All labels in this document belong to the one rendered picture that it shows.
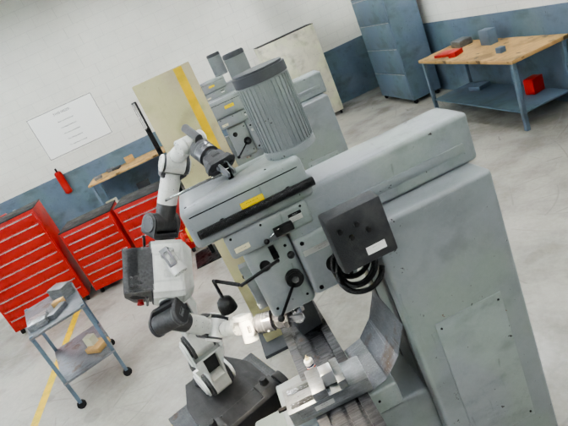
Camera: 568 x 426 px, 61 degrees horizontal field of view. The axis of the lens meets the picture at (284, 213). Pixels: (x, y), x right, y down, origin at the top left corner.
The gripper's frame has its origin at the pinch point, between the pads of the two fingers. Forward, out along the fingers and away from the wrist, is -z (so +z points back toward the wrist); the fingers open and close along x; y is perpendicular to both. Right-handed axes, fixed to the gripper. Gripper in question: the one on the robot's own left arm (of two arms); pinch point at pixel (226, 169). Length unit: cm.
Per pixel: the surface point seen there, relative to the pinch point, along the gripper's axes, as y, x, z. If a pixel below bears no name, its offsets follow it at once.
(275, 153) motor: 6.4, -14.0, -12.1
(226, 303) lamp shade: -37, 25, -24
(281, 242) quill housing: -21.3, -2.0, -26.3
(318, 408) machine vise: -76, 17, -65
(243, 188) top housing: 2.0, 3.0, -13.8
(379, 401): -87, -7, -78
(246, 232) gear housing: -13.4, 8.3, -19.1
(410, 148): 1, -55, -41
